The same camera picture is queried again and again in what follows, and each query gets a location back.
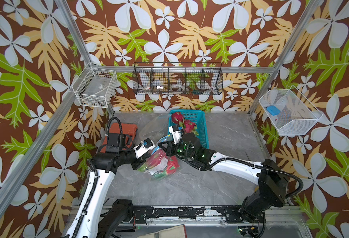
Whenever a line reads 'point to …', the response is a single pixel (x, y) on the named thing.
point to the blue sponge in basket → (273, 110)
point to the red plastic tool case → (128, 129)
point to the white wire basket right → (297, 117)
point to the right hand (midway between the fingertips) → (157, 144)
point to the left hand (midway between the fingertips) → (148, 152)
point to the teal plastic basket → (198, 118)
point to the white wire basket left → (95, 89)
